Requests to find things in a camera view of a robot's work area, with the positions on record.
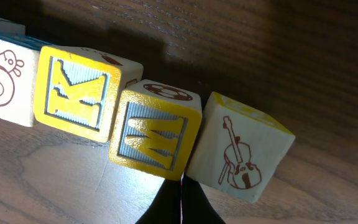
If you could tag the wooden block violin picture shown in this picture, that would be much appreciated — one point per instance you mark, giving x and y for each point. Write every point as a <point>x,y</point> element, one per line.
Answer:
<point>238,148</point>

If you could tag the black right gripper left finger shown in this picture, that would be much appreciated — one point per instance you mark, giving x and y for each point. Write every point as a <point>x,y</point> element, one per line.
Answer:
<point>166,206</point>

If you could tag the wooden letter B hammer block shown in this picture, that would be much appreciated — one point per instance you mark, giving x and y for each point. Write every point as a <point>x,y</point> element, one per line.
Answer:
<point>155,128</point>

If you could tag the wooden block snail picture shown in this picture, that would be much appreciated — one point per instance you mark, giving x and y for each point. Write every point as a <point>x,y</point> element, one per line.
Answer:
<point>19,59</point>

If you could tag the yellow block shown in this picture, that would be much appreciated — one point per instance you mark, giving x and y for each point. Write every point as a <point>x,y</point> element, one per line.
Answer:
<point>77,89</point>

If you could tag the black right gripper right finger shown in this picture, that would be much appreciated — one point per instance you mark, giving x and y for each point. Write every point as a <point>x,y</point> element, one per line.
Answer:
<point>196,208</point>

